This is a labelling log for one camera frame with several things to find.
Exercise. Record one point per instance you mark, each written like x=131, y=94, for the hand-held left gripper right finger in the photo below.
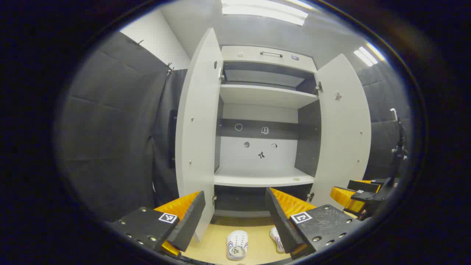
x=283, y=228

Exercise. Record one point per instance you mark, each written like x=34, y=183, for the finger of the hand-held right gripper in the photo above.
x=364, y=185
x=344, y=198

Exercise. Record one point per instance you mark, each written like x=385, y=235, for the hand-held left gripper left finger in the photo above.
x=189, y=224

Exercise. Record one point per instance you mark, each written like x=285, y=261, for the white striped shoe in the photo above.
x=236, y=244
x=276, y=239

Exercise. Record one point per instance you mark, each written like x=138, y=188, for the white shoe cabinet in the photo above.
x=257, y=95

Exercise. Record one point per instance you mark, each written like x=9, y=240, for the white cabinet drawer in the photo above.
x=257, y=59

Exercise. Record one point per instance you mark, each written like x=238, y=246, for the black tripod stand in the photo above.
x=399, y=147

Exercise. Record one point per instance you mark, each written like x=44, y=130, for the black rack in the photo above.
x=172, y=140

